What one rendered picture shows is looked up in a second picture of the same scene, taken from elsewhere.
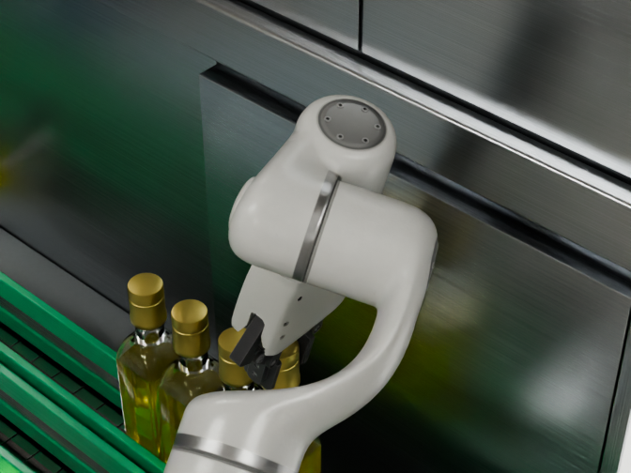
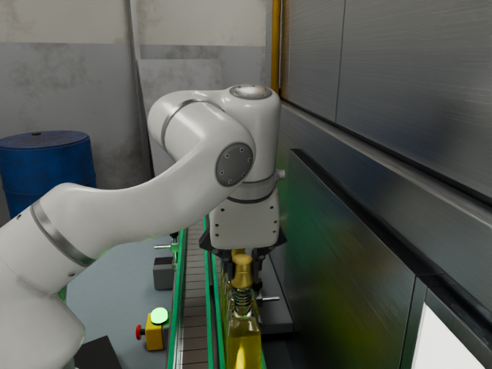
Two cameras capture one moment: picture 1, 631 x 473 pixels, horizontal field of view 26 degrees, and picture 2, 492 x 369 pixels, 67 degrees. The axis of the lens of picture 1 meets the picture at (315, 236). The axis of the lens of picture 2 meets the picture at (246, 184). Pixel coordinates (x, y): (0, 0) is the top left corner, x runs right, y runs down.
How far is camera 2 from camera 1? 0.76 m
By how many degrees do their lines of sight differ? 41
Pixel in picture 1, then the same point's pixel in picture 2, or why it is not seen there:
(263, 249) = (151, 125)
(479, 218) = (351, 209)
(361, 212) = (199, 110)
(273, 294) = not seen: hidden behind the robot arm
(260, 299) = not seen: hidden behind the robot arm
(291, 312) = (218, 217)
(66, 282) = (266, 262)
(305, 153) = (210, 93)
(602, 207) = (408, 191)
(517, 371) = (356, 331)
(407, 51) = (348, 113)
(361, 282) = (180, 152)
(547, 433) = not seen: outside the picture
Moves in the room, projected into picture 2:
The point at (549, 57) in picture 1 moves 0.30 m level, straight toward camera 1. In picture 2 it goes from (402, 84) to (113, 107)
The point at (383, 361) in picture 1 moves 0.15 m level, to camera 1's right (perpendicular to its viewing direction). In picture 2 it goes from (146, 191) to (285, 246)
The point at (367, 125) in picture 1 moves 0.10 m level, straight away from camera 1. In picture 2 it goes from (258, 93) to (308, 88)
